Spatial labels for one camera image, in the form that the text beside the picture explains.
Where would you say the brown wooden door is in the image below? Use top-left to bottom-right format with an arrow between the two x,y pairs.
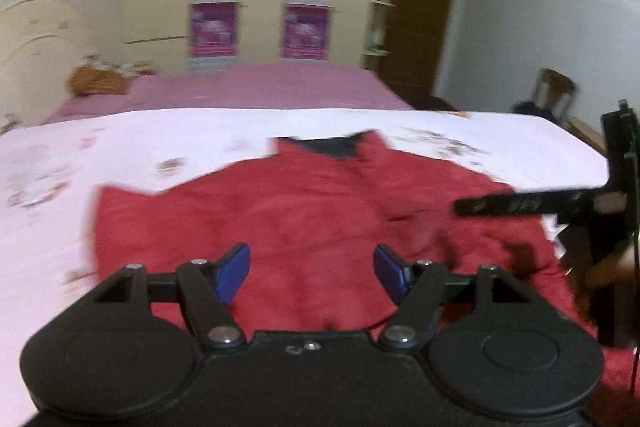
372,0 -> 461,105

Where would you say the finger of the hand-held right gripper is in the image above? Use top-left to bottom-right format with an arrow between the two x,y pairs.
453,187 -> 610,221

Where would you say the cream bed headboard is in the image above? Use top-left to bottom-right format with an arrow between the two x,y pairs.
0,0 -> 96,135

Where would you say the red quilted jacket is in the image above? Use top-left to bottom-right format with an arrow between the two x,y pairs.
92,130 -> 640,427

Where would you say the wooden bed frame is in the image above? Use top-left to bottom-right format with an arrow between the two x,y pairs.
569,116 -> 609,154

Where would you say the wooden chair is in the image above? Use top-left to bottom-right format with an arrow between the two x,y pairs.
515,68 -> 578,122

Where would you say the pink floral blanket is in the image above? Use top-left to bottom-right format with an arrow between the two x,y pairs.
0,108 -> 612,427

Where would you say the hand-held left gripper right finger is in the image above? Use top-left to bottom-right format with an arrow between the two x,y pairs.
373,244 -> 540,351

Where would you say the pink bed sheet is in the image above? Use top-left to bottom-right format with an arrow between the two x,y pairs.
42,62 -> 415,125

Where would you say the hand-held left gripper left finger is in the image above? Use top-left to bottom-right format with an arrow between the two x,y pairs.
92,243 -> 251,351

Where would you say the purple wall poster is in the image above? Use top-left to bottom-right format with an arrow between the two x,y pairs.
189,2 -> 239,58
281,4 -> 332,60

